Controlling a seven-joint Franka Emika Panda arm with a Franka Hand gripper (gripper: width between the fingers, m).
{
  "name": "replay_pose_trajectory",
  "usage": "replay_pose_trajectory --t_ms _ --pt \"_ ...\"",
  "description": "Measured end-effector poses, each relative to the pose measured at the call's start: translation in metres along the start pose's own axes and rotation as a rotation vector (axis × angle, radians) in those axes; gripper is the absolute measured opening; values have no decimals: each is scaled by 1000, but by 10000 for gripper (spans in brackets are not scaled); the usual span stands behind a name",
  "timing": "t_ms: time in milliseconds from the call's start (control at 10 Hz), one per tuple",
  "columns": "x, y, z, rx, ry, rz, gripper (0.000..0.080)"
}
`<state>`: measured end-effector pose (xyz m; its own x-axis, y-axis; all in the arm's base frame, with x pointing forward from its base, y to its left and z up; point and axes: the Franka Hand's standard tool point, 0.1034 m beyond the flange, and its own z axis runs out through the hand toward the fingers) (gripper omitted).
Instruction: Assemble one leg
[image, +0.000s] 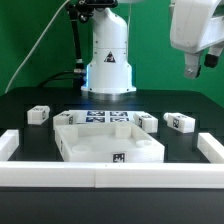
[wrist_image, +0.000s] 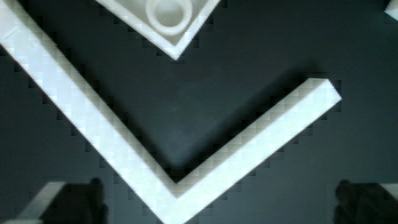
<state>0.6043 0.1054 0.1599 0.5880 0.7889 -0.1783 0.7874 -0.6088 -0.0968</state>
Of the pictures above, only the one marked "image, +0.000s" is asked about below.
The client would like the white fiducial marker sheet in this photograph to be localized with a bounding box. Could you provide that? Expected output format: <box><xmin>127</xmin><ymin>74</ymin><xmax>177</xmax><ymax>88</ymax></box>
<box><xmin>68</xmin><ymin>109</ymin><xmax>147</xmax><ymax>125</ymax></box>

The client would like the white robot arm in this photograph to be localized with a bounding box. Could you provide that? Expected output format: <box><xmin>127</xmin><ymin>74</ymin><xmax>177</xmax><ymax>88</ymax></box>
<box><xmin>77</xmin><ymin>0</ymin><xmax>224</xmax><ymax>100</ymax></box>

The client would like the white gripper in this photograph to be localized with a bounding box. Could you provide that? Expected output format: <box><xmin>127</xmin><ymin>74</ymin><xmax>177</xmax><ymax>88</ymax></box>
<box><xmin>170</xmin><ymin>0</ymin><xmax>224</xmax><ymax>79</ymax></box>

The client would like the black cable bundle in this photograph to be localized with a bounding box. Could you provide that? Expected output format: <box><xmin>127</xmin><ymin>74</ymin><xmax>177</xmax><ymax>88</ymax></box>
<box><xmin>37</xmin><ymin>2</ymin><xmax>88</xmax><ymax>89</ymax></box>

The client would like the white cable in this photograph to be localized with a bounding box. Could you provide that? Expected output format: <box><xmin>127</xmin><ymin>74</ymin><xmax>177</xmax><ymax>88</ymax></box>
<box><xmin>4</xmin><ymin>0</ymin><xmax>72</xmax><ymax>95</ymax></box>

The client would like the white U-shaped fence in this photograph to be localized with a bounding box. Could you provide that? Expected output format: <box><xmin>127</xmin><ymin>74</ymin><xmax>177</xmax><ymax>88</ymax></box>
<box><xmin>0</xmin><ymin>130</ymin><xmax>224</xmax><ymax>189</ymax></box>

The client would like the white square tabletop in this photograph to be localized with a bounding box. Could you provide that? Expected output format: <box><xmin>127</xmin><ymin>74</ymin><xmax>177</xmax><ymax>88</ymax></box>
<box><xmin>55</xmin><ymin>122</ymin><xmax>165</xmax><ymax>163</ymax></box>

